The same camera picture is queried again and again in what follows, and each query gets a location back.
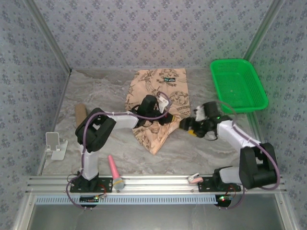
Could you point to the cream printed t-shirt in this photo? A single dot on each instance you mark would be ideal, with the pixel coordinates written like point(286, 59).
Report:
point(156, 81)

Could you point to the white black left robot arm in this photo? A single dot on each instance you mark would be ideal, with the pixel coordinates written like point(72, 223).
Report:
point(91, 163)

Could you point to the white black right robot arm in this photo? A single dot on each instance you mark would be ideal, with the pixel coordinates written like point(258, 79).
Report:
point(230, 131)

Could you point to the green plastic basket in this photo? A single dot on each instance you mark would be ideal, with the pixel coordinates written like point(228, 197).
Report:
point(239, 86)

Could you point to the pink white clip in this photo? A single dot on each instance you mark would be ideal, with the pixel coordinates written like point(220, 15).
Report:
point(195, 178)

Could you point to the brown cardboard tube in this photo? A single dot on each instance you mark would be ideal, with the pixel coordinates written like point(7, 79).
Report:
point(80, 115)

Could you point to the small circuit board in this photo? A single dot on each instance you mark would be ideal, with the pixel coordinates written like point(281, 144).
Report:
point(88, 199)
point(223, 199)

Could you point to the pink toy microphone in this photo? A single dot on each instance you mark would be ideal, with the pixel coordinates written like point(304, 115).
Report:
point(114, 170)

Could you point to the grey metal shelf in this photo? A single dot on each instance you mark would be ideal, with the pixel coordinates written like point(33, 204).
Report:
point(153, 218)

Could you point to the white phone stand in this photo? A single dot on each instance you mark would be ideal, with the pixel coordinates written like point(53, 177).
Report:
point(57, 151)

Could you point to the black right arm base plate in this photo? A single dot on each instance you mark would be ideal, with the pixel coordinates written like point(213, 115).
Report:
point(206, 185)

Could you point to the aluminium rail frame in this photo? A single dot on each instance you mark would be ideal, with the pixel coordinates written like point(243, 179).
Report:
point(156, 183)

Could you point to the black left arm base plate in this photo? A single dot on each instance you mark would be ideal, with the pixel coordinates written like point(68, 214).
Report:
point(105, 184)

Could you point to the aluminium corner post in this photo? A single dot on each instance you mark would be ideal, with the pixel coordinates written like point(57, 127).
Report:
point(263, 28)
point(49, 36)

